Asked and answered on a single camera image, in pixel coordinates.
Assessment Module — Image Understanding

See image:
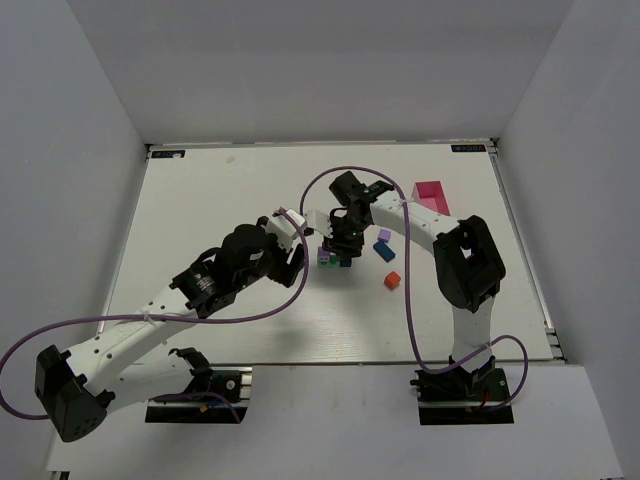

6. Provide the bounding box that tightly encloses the green ridged block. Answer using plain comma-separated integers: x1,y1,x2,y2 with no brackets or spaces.
317,257,340,268

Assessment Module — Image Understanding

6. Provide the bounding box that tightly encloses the purple cube block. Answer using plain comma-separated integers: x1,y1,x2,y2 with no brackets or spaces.
377,229,391,243
316,247,331,263

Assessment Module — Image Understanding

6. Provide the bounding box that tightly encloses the red cube block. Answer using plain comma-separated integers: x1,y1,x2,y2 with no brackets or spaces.
384,271,402,290

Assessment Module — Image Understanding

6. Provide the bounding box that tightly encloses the pink plastic box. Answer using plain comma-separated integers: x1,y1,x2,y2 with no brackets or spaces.
412,181,451,216

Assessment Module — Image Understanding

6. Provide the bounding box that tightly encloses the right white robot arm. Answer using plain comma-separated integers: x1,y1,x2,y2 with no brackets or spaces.
323,171,506,389

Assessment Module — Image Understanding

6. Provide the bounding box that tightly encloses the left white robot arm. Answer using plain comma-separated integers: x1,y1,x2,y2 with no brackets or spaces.
35,210,308,443

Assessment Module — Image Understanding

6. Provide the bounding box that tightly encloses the long dark blue block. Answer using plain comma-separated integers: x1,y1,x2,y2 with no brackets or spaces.
373,241,396,262

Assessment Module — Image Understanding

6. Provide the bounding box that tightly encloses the left blue logo sticker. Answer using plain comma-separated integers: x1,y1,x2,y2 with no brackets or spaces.
151,150,186,159

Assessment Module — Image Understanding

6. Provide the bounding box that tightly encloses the blue logo sticker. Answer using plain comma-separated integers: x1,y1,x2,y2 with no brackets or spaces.
451,144,486,153
151,150,186,159

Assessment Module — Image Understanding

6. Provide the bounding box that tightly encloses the right blue logo sticker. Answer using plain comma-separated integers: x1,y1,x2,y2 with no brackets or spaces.
451,144,486,153

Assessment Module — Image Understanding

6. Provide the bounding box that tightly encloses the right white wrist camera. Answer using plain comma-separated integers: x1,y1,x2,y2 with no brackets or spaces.
304,209,332,238

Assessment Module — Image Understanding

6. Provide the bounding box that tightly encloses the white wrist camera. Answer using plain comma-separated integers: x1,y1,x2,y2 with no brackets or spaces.
265,209,307,252
304,209,332,238

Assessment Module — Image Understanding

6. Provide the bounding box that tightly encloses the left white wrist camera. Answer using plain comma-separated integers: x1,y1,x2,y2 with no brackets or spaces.
265,209,307,252

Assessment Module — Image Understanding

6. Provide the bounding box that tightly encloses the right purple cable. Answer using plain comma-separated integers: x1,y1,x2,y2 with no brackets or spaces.
298,165,529,412

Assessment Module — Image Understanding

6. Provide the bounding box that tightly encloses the purple cable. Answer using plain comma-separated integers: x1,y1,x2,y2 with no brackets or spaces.
0,209,310,420
298,165,529,412

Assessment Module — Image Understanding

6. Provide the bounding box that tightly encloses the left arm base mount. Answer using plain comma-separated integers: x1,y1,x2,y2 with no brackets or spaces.
145,348,252,425

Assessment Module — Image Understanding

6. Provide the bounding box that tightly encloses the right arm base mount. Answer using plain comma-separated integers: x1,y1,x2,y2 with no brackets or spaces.
410,368,514,426

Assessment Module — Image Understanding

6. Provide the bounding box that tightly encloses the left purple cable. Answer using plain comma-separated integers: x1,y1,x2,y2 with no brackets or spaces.
0,209,310,420

